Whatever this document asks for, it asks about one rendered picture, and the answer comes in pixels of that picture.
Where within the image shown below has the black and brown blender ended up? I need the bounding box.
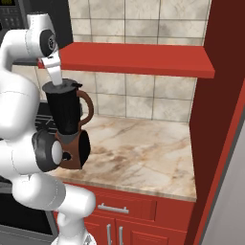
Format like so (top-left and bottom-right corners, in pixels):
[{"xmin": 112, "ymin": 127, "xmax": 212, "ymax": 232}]
[{"xmin": 41, "ymin": 78, "xmax": 96, "ymax": 170}]

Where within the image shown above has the black hob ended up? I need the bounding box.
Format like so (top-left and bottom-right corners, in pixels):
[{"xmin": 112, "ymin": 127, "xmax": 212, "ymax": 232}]
[{"xmin": 33, "ymin": 100, "xmax": 60, "ymax": 135}]

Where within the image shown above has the red wall shelf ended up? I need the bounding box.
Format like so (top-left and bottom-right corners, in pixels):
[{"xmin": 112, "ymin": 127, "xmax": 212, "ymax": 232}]
[{"xmin": 36, "ymin": 41, "xmax": 216, "ymax": 79}]

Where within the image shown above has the red drawer front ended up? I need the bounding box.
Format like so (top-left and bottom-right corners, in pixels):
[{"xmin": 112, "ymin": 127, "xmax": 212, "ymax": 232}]
[{"xmin": 91, "ymin": 190, "xmax": 158, "ymax": 222}]

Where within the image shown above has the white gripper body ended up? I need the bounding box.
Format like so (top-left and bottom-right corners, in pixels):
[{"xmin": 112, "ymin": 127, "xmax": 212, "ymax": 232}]
[{"xmin": 40, "ymin": 53, "xmax": 64, "ymax": 87}]

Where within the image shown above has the black microwave oven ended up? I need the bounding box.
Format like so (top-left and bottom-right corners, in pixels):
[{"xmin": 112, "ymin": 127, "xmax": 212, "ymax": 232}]
[{"xmin": 0, "ymin": 0, "xmax": 75, "ymax": 66}]

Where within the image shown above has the silver drawer handle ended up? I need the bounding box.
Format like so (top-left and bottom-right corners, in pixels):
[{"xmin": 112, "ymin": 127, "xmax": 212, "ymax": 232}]
[{"xmin": 97, "ymin": 203, "xmax": 130, "ymax": 215}]

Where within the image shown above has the tall red cabinet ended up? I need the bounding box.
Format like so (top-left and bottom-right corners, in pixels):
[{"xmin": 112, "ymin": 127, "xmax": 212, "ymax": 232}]
[{"xmin": 184, "ymin": 0, "xmax": 245, "ymax": 245}]

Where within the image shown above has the red cupboard door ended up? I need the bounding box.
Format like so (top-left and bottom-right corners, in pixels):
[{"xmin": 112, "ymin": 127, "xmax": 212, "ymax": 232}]
[
  {"xmin": 115, "ymin": 218, "xmax": 188, "ymax": 245},
  {"xmin": 80, "ymin": 214, "xmax": 116, "ymax": 245}
]

